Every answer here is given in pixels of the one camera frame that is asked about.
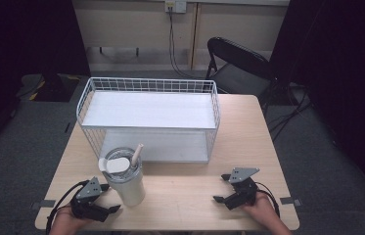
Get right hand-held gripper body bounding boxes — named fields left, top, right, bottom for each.
left=224, top=167, right=260, bottom=212

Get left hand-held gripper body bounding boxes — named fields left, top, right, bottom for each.
left=69, top=176, right=112, bottom=223

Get white tumbler cup with lid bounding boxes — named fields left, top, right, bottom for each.
left=97, top=147, right=147, bottom=208

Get beige drinking straw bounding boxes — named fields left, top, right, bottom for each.
left=130, top=143, right=145, bottom=168

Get white wire storage rack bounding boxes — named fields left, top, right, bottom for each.
left=75, top=76, right=221, bottom=165

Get person's left hand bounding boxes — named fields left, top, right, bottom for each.
left=54, top=204, right=95, bottom=231

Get person's right hand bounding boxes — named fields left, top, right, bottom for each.
left=241, top=192, right=284, bottom=230

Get grey tape strip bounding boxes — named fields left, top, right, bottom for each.
left=29, top=199, right=57, bottom=211
left=279, top=196, right=303, bottom=207

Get black folding chair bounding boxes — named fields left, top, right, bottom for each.
left=205, top=36, right=290, bottom=100

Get black stand base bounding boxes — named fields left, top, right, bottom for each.
left=16, top=72, right=81, bottom=103

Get black curtain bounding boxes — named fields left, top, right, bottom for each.
left=0, top=0, right=92, bottom=165
left=269, top=0, right=365, bottom=210

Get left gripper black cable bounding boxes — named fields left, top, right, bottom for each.
left=45, top=180, right=90, bottom=235

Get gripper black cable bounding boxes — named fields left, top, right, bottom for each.
left=45, top=180, right=90, bottom=235
left=253, top=181, right=282, bottom=218

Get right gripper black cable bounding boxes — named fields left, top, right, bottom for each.
left=253, top=181, right=282, bottom=218

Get black floor cables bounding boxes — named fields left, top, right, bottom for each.
left=267, top=85, right=315, bottom=142

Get black wall outlet cable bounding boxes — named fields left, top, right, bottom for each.
left=167, top=9, right=205, bottom=80

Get white wall outlet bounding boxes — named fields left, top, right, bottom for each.
left=164, top=0, right=188, bottom=15

